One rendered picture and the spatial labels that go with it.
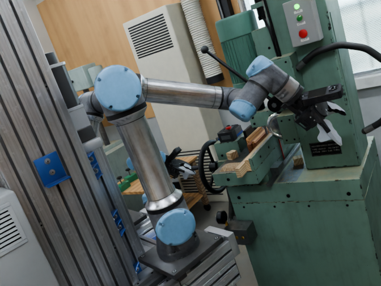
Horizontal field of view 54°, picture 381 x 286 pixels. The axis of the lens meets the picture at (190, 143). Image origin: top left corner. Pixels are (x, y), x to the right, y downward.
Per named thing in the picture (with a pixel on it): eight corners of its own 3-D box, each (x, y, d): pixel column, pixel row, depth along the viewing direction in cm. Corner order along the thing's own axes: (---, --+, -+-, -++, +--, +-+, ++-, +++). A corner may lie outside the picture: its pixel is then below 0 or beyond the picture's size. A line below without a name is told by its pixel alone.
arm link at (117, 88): (190, 220, 121) (126, 59, 107) (204, 239, 107) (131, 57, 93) (156, 236, 119) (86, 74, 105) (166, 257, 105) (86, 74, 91)
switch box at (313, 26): (297, 45, 141) (287, 2, 137) (324, 37, 135) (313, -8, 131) (292, 47, 136) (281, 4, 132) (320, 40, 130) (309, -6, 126)
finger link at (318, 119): (331, 132, 112) (316, 108, 115) (336, 129, 111) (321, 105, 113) (323, 134, 109) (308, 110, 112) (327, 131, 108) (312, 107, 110)
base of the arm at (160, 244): (175, 265, 118) (165, 239, 116) (150, 254, 130) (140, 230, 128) (208, 239, 127) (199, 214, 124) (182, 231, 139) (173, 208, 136)
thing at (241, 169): (286, 123, 198) (284, 116, 197) (290, 123, 197) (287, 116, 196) (237, 177, 149) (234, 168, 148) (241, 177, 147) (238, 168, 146)
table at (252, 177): (248, 138, 216) (245, 129, 214) (300, 131, 198) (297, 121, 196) (197, 188, 169) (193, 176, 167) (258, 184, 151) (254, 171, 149)
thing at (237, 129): (226, 134, 193) (223, 124, 192) (245, 131, 187) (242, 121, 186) (215, 143, 183) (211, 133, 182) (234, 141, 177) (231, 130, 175)
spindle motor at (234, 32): (243, 83, 180) (224, 19, 172) (277, 75, 170) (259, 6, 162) (228, 93, 166) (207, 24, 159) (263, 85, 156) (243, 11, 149)
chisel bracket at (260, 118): (258, 126, 179) (253, 109, 177) (286, 121, 171) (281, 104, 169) (252, 131, 173) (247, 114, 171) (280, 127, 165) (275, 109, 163)
